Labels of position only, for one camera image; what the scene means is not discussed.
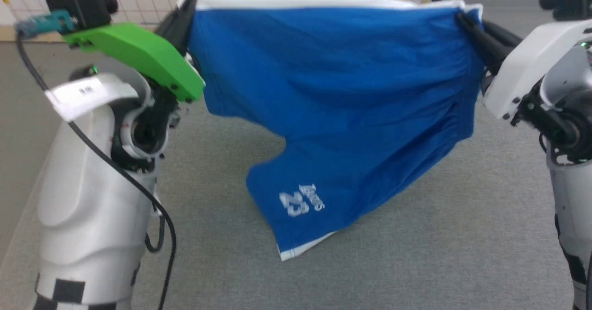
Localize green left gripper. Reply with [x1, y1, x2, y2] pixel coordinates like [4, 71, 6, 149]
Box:
[62, 0, 206, 103]

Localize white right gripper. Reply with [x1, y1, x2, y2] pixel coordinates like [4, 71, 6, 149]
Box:
[455, 11, 592, 120]

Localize blue shorts with white trim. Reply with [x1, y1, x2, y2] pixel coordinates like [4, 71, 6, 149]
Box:
[184, 0, 486, 262]

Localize grey fabric sofa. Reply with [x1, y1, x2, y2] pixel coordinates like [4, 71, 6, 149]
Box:
[0, 37, 592, 310]

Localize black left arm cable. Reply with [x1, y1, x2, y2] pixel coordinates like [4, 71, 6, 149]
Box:
[15, 11, 178, 310]

